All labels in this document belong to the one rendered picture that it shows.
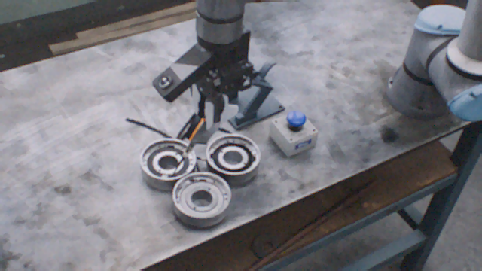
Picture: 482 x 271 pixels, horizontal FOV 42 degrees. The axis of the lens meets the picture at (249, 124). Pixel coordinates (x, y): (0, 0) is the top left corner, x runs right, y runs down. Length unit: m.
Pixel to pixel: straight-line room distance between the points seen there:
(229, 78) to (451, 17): 0.52
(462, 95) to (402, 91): 0.22
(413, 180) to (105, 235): 0.83
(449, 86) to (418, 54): 0.13
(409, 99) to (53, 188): 0.76
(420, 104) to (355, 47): 0.25
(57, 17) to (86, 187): 1.73
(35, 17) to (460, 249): 1.92
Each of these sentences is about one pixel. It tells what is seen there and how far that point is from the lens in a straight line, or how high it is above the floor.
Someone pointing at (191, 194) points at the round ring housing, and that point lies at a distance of 1.16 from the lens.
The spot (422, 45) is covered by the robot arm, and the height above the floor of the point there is 0.98.
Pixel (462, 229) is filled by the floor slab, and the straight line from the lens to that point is 2.34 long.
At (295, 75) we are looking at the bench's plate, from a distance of 1.47.
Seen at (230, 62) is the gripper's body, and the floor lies 1.07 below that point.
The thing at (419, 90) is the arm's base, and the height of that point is 0.87.
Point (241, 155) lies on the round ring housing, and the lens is 1.24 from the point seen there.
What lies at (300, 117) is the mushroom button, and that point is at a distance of 1.26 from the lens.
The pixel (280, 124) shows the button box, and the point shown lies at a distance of 1.28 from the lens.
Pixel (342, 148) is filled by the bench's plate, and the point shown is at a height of 0.80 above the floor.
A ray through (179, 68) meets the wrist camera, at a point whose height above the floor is 1.08.
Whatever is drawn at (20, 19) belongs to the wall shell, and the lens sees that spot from 2.84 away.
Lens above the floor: 1.74
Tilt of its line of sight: 45 degrees down
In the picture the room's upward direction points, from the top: 7 degrees clockwise
